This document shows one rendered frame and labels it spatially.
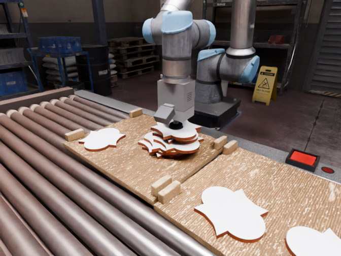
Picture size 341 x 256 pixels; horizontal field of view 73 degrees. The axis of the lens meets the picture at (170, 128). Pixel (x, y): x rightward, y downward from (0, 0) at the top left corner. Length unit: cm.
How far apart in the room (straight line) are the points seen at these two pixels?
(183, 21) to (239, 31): 41
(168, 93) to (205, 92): 46
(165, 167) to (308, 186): 35
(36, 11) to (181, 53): 520
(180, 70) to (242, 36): 43
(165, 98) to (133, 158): 19
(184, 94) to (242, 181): 26
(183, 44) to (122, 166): 35
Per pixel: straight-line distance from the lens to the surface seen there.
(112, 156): 70
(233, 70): 100
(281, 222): 53
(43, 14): 575
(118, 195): 58
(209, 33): 69
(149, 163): 64
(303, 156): 79
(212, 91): 108
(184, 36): 59
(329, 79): 521
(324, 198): 63
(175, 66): 59
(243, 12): 95
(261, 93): 419
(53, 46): 391
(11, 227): 59
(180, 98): 61
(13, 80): 483
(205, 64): 105
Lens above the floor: 129
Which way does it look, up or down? 25 degrees down
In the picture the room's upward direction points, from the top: straight up
